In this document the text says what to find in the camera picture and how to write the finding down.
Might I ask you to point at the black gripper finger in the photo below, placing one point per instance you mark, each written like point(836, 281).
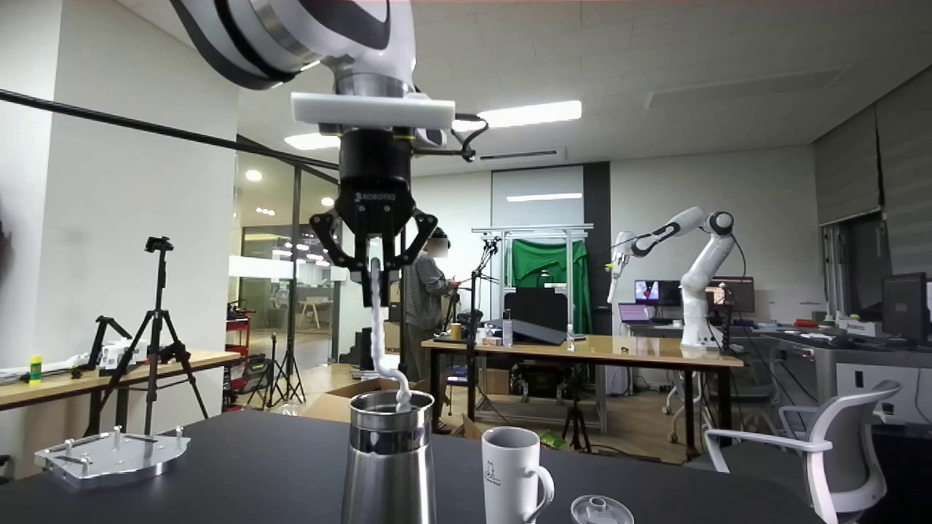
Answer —
point(415, 243)
point(330, 243)

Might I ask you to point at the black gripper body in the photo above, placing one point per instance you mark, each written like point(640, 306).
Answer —
point(375, 185)

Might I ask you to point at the white plastic hook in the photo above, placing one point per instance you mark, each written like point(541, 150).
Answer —
point(375, 320)

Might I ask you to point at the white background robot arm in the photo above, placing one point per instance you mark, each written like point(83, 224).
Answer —
point(701, 281)

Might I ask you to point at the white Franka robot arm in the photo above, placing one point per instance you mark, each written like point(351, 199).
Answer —
point(292, 30)

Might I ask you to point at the silver metal flask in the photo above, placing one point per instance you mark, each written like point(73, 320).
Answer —
point(388, 474)

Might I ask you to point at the person in grey shirt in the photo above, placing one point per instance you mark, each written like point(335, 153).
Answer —
point(424, 291)

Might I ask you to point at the green backdrop screen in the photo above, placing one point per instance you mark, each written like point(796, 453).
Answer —
point(542, 262)

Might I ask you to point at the black tilted screen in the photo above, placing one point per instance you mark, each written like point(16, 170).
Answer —
point(536, 316)

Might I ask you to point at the wooden table with black legs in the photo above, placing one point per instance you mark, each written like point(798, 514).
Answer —
point(583, 351)

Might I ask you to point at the black boom pole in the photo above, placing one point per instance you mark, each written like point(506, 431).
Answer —
point(148, 124)

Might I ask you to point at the lit computer screen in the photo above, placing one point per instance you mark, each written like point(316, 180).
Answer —
point(654, 291)

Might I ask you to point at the white ceramic mug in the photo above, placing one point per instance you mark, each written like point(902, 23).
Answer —
point(510, 474)

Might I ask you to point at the small black tripod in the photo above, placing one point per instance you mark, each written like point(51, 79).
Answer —
point(97, 339)

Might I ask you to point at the clear acrylic tray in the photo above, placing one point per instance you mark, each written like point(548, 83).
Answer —
point(113, 455)

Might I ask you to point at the long wooden bench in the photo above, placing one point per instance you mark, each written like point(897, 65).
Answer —
point(60, 386)

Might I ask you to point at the small green bottle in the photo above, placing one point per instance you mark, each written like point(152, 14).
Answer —
point(37, 371)

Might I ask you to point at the clear glass lid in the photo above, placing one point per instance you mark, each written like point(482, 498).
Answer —
point(602, 511)

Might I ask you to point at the grey window blind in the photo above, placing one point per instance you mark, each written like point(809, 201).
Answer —
point(874, 164)

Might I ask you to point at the grey lab cabinet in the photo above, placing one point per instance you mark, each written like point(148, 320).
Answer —
point(874, 380)

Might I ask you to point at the white office chair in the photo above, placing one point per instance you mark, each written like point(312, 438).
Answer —
point(847, 455)

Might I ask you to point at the black desktop monitor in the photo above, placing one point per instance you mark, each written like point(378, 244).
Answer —
point(903, 306)

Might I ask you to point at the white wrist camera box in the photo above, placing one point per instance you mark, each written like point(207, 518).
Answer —
point(369, 108)

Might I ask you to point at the black camera stand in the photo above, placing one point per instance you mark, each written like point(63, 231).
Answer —
point(472, 320)

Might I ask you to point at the white metal frame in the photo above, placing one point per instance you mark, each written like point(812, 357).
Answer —
point(533, 231)

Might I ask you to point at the tall black camera tripod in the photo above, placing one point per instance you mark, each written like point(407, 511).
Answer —
point(158, 291)

